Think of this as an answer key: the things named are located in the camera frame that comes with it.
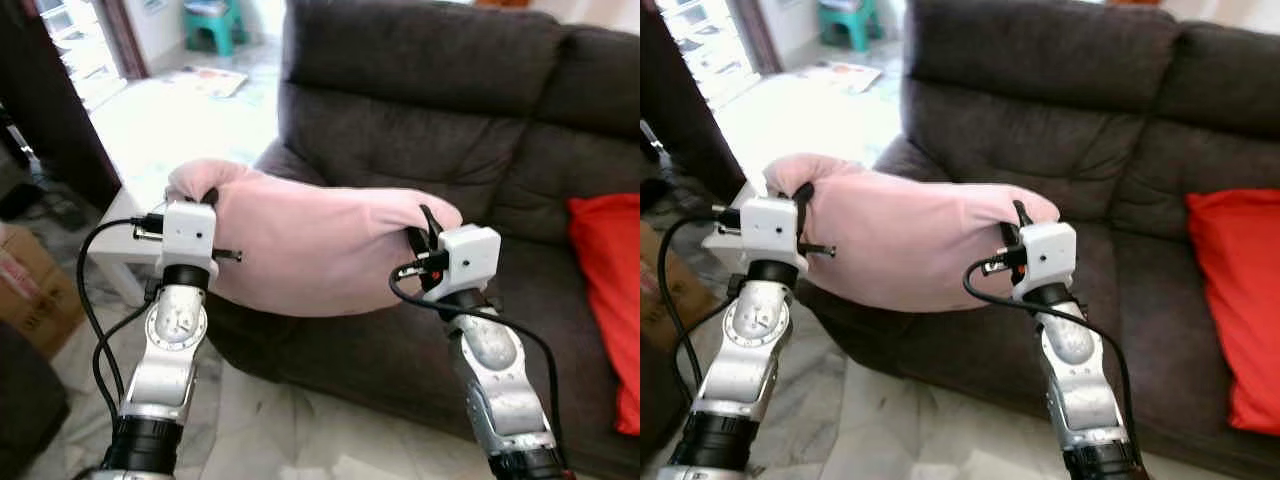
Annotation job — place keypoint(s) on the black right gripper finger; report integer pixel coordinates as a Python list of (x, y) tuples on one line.
[(1020, 213), (429, 220)]

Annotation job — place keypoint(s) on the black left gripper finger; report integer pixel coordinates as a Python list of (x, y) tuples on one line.
[(804, 196), (209, 196)]

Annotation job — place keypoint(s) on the pink pillow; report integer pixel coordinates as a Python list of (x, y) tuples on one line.
[(310, 250), (900, 240)]

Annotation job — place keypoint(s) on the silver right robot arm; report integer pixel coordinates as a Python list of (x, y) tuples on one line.
[(495, 380), (1075, 380)]

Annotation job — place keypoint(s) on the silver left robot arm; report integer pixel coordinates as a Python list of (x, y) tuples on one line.
[(170, 350), (745, 350)]

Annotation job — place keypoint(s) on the dark grey fabric sofa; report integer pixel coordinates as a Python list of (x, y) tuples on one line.
[(420, 130), (1040, 120)]

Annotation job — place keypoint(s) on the red pillow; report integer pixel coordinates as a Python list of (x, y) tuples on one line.
[(612, 290), (1240, 300)]

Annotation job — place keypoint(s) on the newspaper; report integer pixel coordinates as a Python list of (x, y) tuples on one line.
[(212, 80), (845, 76)]

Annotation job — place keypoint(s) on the brown cardboard box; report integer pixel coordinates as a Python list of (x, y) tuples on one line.
[(40, 300), (675, 290)]

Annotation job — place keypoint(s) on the dark brown door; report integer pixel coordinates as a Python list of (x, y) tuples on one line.
[(680, 110), (40, 120)]

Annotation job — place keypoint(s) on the green plastic stool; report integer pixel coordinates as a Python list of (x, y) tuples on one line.
[(225, 25), (860, 25)]

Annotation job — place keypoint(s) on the window with white grille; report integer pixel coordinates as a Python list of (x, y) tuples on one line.
[(705, 40), (75, 40)]

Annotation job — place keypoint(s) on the dark upholstered chair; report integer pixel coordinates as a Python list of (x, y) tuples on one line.
[(25, 400)]

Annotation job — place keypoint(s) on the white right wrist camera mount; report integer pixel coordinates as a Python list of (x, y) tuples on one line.
[(470, 252), (1045, 255)]

